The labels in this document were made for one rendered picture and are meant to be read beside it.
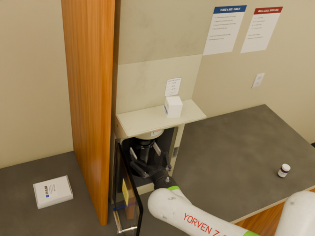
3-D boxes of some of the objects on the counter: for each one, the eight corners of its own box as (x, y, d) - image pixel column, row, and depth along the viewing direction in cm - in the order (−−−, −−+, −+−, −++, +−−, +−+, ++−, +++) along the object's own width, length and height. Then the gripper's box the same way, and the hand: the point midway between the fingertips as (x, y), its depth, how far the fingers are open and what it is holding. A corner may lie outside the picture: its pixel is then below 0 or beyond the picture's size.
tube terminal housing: (95, 166, 157) (93, 30, 108) (149, 151, 170) (170, 24, 121) (110, 204, 141) (117, 65, 91) (169, 185, 154) (203, 53, 105)
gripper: (188, 169, 126) (165, 135, 140) (138, 185, 116) (118, 146, 131) (185, 180, 131) (163, 146, 145) (136, 196, 121) (117, 158, 136)
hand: (143, 149), depth 137 cm, fingers open, 11 cm apart
